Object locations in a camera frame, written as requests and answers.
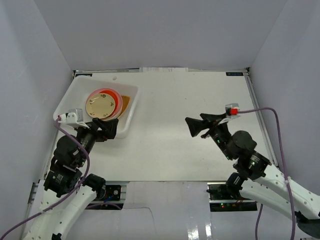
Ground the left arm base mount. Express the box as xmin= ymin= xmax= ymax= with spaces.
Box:
xmin=93 ymin=185 xmax=123 ymax=210

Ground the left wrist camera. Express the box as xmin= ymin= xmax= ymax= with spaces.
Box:
xmin=58 ymin=108 xmax=87 ymax=128

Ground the orange round plate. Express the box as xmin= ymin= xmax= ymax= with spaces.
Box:
xmin=87 ymin=89 xmax=121 ymax=120

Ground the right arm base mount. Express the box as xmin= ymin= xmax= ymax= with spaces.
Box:
xmin=207 ymin=181 xmax=258 ymax=213

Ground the pink round plate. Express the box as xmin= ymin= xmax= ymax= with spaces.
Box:
xmin=86 ymin=87 xmax=124 ymax=121

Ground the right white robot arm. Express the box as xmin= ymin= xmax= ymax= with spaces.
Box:
xmin=185 ymin=113 xmax=320 ymax=239

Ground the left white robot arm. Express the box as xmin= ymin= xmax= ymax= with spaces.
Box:
xmin=24 ymin=118 xmax=119 ymax=240

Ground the white plastic bin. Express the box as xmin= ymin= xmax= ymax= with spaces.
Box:
xmin=53 ymin=75 xmax=140 ymax=139

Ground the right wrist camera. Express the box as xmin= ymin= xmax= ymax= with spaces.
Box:
xmin=225 ymin=103 xmax=240 ymax=121

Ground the dark table label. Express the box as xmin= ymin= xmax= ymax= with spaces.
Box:
xmin=225 ymin=72 xmax=244 ymax=77
xmin=74 ymin=73 xmax=93 ymax=78

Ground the woven fan-shaped basket plate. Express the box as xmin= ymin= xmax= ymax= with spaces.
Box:
xmin=114 ymin=95 xmax=131 ymax=119

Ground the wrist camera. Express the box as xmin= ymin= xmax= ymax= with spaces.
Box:
xmin=225 ymin=103 xmax=240 ymax=121
xmin=58 ymin=108 xmax=87 ymax=128

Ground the beige patterned small plate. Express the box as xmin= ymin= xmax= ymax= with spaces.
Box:
xmin=85 ymin=93 xmax=116 ymax=119

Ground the left dark table label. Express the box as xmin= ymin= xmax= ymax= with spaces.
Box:
xmin=74 ymin=73 xmax=93 ymax=78

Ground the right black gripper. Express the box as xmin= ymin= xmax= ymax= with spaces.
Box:
xmin=184 ymin=113 xmax=233 ymax=161

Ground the paper sheet at back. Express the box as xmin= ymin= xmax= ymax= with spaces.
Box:
xmin=139 ymin=67 xmax=189 ymax=73

